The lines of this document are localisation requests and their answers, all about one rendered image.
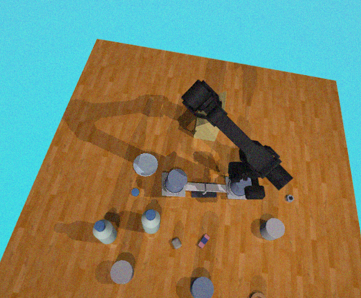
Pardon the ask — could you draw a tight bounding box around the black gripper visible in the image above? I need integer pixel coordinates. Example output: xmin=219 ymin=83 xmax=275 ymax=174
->
xmin=239 ymin=149 xmax=265 ymax=200

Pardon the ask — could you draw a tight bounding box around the grey round dish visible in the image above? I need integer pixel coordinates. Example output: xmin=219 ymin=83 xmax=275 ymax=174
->
xmin=133 ymin=153 xmax=158 ymax=176

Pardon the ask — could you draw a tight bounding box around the grey bottle with dark blue cap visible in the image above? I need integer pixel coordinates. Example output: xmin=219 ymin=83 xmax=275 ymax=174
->
xmin=93 ymin=220 xmax=117 ymax=244
xmin=141 ymin=209 xmax=161 ymax=234

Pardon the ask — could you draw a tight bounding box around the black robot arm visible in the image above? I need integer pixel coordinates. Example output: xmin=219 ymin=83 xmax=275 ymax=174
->
xmin=181 ymin=79 xmax=293 ymax=191

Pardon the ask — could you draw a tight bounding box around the small blue block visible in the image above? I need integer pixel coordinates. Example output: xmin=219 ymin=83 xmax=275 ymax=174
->
xmin=131 ymin=188 xmax=139 ymax=196

